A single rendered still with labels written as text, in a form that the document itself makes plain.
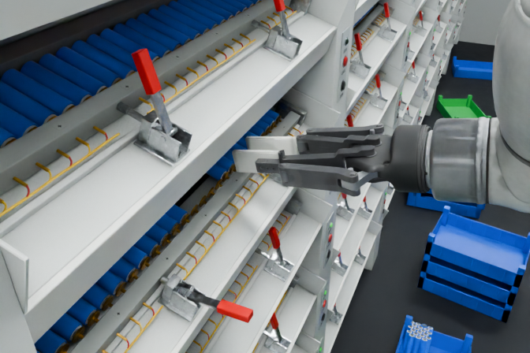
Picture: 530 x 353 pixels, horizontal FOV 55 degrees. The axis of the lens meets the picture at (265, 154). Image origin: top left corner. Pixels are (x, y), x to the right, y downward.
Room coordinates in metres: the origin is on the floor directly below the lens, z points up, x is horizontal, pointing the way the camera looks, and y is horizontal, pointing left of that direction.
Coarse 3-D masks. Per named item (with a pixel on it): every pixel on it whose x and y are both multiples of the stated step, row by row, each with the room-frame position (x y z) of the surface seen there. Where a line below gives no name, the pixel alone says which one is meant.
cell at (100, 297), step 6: (90, 288) 0.36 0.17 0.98; (96, 288) 0.36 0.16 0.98; (102, 288) 0.36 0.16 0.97; (84, 294) 0.35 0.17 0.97; (90, 294) 0.35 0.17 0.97; (96, 294) 0.35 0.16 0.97; (102, 294) 0.35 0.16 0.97; (108, 294) 0.35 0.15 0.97; (90, 300) 0.35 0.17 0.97; (96, 300) 0.35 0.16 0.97; (102, 300) 0.35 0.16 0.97; (96, 306) 0.34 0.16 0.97; (102, 306) 0.35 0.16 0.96
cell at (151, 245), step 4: (144, 236) 0.43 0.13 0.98; (140, 240) 0.43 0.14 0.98; (144, 240) 0.43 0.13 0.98; (148, 240) 0.43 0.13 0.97; (152, 240) 0.43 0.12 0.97; (136, 244) 0.43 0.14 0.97; (140, 244) 0.42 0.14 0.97; (144, 244) 0.42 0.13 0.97; (148, 244) 0.42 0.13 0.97; (152, 244) 0.42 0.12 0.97; (156, 244) 0.43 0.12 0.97; (140, 248) 0.42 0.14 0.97; (144, 248) 0.42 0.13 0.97; (148, 248) 0.42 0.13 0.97; (152, 248) 0.42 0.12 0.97; (144, 252) 0.42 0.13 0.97; (148, 252) 0.42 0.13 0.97; (148, 256) 0.42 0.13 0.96
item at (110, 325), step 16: (288, 128) 0.71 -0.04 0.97; (240, 176) 0.57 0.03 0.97; (224, 192) 0.53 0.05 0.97; (208, 208) 0.49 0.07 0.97; (224, 208) 0.52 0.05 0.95; (192, 224) 0.46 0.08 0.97; (208, 224) 0.48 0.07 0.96; (176, 240) 0.43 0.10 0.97; (192, 240) 0.44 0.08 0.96; (160, 256) 0.41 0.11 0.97; (176, 256) 0.41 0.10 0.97; (192, 256) 0.43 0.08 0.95; (144, 272) 0.38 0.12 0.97; (160, 272) 0.39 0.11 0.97; (128, 288) 0.36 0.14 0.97; (144, 288) 0.36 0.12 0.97; (128, 304) 0.34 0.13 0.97; (144, 304) 0.36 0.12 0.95; (112, 320) 0.32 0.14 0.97; (128, 320) 0.34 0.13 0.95; (96, 336) 0.31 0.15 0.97; (112, 336) 0.31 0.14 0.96; (80, 352) 0.29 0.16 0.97; (96, 352) 0.29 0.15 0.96
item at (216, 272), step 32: (288, 96) 0.78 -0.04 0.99; (256, 192) 0.57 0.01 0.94; (288, 192) 0.59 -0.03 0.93; (224, 224) 0.50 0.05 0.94; (256, 224) 0.51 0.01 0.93; (224, 256) 0.45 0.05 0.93; (224, 288) 0.42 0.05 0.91; (160, 320) 0.35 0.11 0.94; (192, 320) 0.36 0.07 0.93; (128, 352) 0.31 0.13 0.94; (160, 352) 0.32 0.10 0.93
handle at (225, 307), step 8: (192, 288) 0.37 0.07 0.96; (192, 296) 0.37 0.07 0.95; (200, 296) 0.37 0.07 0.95; (208, 304) 0.36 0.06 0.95; (216, 304) 0.36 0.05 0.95; (224, 304) 0.36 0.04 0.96; (232, 304) 0.36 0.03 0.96; (224, 312) 0.35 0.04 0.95; (232, 312) 0.35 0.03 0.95; (240, 312) 0.35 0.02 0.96; (248, 312) 0.35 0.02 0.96; (240, 320) 0.34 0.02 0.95; (248, 320) 0.34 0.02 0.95
